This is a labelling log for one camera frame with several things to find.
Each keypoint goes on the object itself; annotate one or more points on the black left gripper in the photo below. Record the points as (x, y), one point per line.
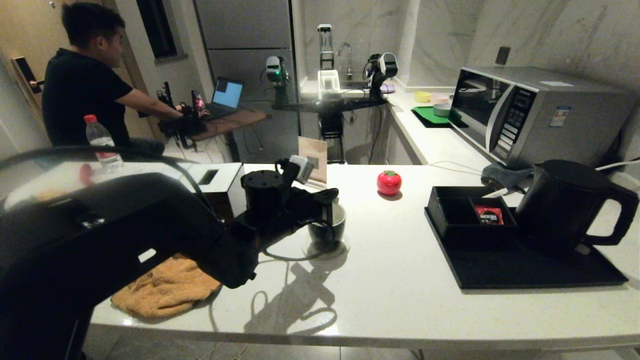
(300, 212)

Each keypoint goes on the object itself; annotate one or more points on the black electric kettle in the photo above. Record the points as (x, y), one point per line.
(560, 210)

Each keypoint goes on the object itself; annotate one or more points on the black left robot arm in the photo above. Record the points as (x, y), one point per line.
(100, 225)

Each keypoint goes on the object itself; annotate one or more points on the black mug white inside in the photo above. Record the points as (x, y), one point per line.
(341, 227)

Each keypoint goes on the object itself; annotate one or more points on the beige QR code sign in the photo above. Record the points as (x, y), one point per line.
(320, 149)

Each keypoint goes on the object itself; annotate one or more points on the red tomato toy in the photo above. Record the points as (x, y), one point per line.
(390, 182)

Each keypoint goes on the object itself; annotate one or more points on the black tissue box white lid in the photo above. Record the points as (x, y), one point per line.
(227, 177)

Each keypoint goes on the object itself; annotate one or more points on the white kitchen cabinet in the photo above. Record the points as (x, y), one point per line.
(400, 145)

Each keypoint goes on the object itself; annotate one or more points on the brown wooden desk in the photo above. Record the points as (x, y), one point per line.
(235, 121)

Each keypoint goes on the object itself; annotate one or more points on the purple plate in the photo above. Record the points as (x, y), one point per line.
(388, 89)

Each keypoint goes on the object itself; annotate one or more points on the green tray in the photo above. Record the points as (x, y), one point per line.
(426, 121)

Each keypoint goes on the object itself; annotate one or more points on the grey device green light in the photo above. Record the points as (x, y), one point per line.
(274, 69)

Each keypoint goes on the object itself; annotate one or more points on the open black laptop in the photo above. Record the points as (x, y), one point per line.
(228, 93)

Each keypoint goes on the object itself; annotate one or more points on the black compartment box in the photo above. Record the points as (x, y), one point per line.
(450, 230)

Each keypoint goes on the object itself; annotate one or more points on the green mat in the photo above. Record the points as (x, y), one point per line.
(432, 114)

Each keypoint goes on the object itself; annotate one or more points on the chrome sink faucet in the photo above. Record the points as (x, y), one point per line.
(347, 54)

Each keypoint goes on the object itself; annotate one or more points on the yellow bowl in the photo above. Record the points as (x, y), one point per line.
(423, 96)

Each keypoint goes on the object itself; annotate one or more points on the phone with red screen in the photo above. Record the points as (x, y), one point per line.
(199, 101)

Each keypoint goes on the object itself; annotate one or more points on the black teleoperation rig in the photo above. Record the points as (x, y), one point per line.
(182, 125)

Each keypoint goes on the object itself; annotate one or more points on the grey green bowl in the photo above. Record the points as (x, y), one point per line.
(442, 110)

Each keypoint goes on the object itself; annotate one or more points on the tall clear blender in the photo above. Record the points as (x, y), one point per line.
(325, 44)

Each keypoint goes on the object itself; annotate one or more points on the pink bowl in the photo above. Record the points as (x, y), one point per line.
(440, 98)

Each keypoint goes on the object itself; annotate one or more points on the red coffee sachet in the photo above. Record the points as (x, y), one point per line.
(489, 215)

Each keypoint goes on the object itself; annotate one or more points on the orange fluffy towel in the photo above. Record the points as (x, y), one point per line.
(165, 292)

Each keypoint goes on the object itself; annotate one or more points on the white stick sachet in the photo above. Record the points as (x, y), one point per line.
(497, 193)

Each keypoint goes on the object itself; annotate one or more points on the grey refrigerator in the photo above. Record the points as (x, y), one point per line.
(245, 29)

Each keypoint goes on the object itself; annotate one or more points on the dark grey cloth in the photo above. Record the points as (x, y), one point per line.
(502, 176)

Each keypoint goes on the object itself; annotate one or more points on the large black tray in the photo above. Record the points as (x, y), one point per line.
(525, 272)

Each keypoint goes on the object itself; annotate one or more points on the clear water bottle red cap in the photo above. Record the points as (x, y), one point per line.
(97, 134)

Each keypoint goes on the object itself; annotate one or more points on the red chili pepper toy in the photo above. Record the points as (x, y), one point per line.
(86, 174)

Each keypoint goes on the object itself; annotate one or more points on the dark window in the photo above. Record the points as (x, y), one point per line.
(157, 26)

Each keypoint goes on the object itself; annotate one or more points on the silver microwave oven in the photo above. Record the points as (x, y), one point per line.
(550, 114)

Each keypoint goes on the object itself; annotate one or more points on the man in black shirt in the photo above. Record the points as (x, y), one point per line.
(80, 95)

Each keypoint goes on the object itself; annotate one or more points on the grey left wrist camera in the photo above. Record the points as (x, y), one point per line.
(302, 168)

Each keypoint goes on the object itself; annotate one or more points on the black white camera device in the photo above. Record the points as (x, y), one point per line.
(386, 66)

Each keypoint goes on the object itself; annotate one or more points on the dark wall socket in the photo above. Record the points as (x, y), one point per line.
(503, 55)

